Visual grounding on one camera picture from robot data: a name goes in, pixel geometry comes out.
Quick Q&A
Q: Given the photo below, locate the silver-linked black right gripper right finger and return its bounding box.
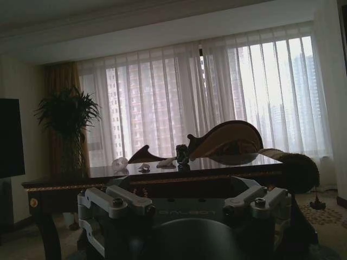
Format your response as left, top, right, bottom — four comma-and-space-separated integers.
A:
223, 177, 292, 226

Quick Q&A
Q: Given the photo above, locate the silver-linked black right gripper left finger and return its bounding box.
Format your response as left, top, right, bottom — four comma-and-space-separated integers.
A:
77, 177, 157, 219

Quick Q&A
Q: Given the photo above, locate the crumpled clear plastic trash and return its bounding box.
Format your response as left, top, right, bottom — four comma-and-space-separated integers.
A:
112, 159, 130, 170

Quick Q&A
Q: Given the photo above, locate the dark wooden table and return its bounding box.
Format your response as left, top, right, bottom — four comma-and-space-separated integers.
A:
21, 154, 317, 260

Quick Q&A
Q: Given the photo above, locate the dark round bolster cushion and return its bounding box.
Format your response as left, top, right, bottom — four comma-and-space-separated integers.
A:
281, 153, 320, 194

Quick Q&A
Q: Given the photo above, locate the dark cushion tassel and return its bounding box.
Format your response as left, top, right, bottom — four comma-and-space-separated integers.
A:
310, 190, 327, 211

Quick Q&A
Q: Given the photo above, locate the curved wooden chaise longue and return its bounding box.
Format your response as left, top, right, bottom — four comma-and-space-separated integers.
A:
127, 120, 299, 166

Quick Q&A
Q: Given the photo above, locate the tall leafy potted plant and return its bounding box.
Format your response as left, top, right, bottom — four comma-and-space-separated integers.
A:
34, 86, 102, 174

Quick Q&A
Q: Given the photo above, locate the white sheer curtain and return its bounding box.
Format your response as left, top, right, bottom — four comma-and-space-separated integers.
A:
77, 21, 337, 166

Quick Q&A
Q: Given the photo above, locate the black television screen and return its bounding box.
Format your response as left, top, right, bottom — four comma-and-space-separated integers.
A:
0, 98, 27, 179

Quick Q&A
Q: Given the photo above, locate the brown drape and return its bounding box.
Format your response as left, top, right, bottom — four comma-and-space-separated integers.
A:
43, 62, 91, 174

